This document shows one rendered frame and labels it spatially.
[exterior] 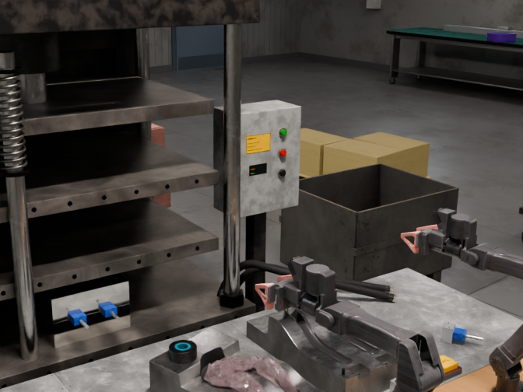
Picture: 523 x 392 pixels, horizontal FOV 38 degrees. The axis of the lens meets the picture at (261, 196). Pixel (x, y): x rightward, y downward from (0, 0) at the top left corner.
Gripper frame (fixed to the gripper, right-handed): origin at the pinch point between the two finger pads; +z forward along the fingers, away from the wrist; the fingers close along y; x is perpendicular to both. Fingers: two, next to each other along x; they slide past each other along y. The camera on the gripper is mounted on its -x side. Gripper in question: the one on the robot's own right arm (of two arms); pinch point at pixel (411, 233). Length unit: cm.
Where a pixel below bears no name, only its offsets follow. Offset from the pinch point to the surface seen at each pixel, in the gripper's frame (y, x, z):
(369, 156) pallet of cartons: -285, 70, 257
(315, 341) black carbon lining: 30.5, 31.0, 10.7
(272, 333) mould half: 36, 32, 24
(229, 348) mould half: 55, 30, 22
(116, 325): 64, 38, 73
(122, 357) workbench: 73, 39, 54
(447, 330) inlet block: -13.6, 35.2, -7.0
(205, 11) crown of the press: 35, -66, 58
